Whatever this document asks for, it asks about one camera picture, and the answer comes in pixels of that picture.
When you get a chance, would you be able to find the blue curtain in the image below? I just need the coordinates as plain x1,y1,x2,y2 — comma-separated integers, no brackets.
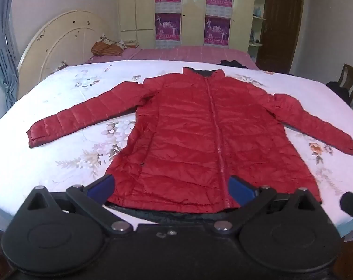
0,0,20,103

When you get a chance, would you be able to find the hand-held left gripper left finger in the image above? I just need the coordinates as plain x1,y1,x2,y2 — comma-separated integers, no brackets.
25,174,134,237

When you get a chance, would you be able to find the cream rounded headboard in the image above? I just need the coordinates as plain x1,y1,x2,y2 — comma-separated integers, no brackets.
17,10,116,81

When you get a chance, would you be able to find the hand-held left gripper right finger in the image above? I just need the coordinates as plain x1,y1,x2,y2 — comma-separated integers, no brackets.
213,176,322,234

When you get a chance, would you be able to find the cream corner shelf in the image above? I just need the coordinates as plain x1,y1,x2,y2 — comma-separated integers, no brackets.
248,0,269,62

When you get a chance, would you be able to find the brown wooden door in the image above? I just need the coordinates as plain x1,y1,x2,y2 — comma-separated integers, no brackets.
256,0,305,75

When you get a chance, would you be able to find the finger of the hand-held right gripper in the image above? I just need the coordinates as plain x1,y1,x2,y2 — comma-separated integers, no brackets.
340,192,353,224

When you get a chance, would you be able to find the wooden chair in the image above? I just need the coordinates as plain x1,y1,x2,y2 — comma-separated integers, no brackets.
326,64,353,106

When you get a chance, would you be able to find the white floral bedsheet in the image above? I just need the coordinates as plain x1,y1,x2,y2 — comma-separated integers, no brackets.
0,60,353,241

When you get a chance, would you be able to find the cream wardrobe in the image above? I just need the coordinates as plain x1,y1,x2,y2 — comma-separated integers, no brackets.
117,0,257,61

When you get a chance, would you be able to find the orange patterned cloth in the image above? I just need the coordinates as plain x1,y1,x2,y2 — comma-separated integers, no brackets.
90,35,126,57

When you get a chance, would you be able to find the red puffer jacket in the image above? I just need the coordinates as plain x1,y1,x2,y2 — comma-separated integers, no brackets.
26,66,353,214

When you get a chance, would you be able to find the dark cloth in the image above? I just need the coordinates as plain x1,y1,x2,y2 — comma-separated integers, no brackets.
219,59,249,69

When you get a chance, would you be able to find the black clothing on chair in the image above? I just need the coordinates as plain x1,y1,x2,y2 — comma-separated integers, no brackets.
325,81,352,103

